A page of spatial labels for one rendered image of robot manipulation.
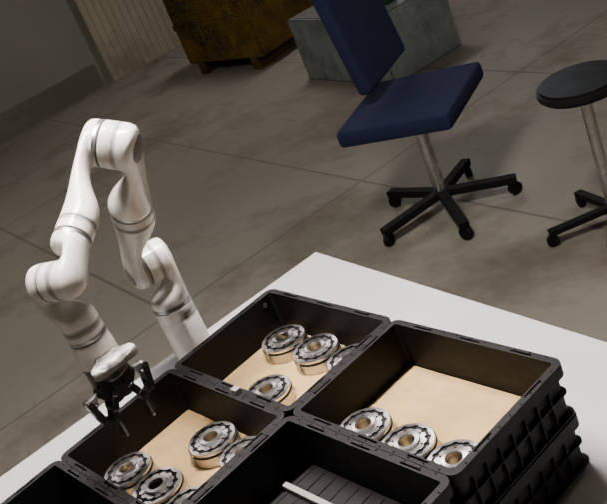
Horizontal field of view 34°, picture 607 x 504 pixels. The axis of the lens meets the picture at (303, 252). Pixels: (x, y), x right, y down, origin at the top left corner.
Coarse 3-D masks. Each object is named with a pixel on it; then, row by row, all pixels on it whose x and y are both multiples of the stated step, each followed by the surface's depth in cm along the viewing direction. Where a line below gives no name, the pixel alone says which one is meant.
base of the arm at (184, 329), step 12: (192, 300) 227; (180, 312) 223; (192, 312) 225; (168, 324) 224; (180, 324) 224; (192, 324) 225; (204, 324) 230; (168, 336) 226; (180, 336) 225; (192, 336) 225; (204, 336) 228; (180, 348) 226; (192, 348) 226
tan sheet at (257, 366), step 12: (252, 360) 219; (264, 360) 218; (240, 372) 217; (252, 372) 215; (264, 372) 213; (276, 372) 211; (288, 372) 210; (324, 372) 205; (240, 384) 213; (300, 384) 204; (312, 384) 203
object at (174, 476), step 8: (152, 472) 191; (160, 472) 191; (168, 472) 190; (176, 472) 188; (144, 480) 190; (176, 480) 186; (136, 488) 188; (168, 488) 185; (176, 488) 184; (136, 496) 186; (144, 496) 185; (152, 496) 184; (160, 496) 184; (168, 496) 183
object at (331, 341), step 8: (312, 336) 212; (320, 336) 211; (328, 336) 210; (304, 344) 211; (328, 344) 207; (336, 344) 206; (296, 352) 209; (320, 352) 206; (328, 352) 205; (304, 360) 206; (312, 360) 204; (320, 360) 204
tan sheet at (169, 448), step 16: (192, 416) 209; (176, 432) 206; (192, 432) 204; (144, 448) 205; (160, 448) 203; (176, 448) 201; (160, 464) 198; (176, 464) 196; (192, 464) 194; (192, 480) 189
